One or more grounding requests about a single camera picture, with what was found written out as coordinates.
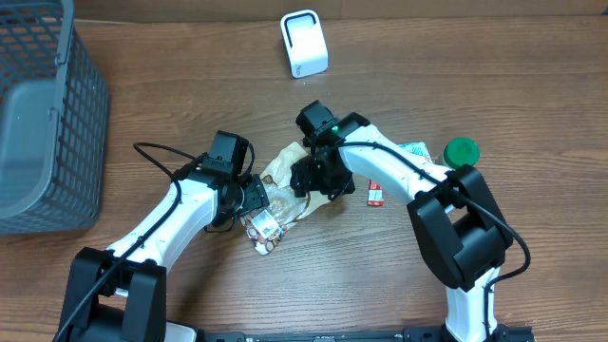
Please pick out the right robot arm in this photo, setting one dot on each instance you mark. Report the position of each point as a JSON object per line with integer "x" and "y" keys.
{"x": 456, "y": 221}

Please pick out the grey plastic mesh basket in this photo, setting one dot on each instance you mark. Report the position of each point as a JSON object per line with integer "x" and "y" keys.
{"x": 54, "y": 121}

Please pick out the brown white snack bag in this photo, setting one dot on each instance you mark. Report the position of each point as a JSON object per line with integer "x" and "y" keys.
{"x": 267, "y": 227}

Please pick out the red snack stick packet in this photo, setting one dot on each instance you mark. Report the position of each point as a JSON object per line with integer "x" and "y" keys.
{"x": 375, "y": 195}

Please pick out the green lid jar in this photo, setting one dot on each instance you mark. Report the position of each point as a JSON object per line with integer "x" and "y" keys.
{"x": 460, "y": 151}

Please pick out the teal wet wipes pack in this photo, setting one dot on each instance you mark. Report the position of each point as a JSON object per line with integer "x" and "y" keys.
{"x": 416, "y": 151}

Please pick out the white barcode scanner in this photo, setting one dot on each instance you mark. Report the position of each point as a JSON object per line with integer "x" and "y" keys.
{"x": 304, "y": 42}

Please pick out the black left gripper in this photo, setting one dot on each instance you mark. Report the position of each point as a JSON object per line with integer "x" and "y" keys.
{"x": 255, "y": 194}

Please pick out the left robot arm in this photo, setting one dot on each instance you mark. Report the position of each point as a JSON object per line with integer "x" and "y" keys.
{"x": 119, "y": 293}

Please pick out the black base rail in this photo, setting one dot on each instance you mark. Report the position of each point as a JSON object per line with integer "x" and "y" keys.
{"x": 416, "y": 334}

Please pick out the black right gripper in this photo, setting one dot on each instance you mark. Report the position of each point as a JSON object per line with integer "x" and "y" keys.
{"x": 308, "y": 180}

